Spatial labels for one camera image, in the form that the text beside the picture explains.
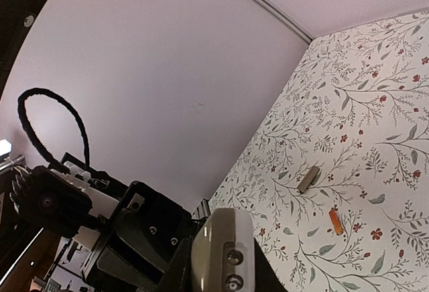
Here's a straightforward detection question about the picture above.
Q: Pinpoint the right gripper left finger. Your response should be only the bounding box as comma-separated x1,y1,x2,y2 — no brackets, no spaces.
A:
157,238,192,292

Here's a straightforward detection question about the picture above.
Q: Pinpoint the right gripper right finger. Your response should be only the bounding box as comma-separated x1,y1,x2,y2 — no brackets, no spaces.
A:
254,240,285,292

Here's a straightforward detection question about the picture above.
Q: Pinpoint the grey remote battery cover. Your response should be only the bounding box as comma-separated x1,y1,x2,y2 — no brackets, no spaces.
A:
297,166,320,194

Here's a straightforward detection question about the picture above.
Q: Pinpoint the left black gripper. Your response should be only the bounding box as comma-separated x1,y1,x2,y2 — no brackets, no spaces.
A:
81,181,193,291

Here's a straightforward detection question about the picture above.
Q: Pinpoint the orange battery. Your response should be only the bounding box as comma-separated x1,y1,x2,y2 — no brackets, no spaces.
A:
328,208,344,235

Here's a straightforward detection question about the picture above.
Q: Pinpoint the floral patterned table mat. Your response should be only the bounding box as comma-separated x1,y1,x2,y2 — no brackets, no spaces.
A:
209,11,428,291

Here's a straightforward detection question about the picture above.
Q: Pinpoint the left black camera cable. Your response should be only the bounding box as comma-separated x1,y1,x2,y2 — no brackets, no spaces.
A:
17,87,90,172

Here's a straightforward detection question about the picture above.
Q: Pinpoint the grey white remote control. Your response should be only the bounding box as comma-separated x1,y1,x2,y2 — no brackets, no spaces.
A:
190,208,255,292

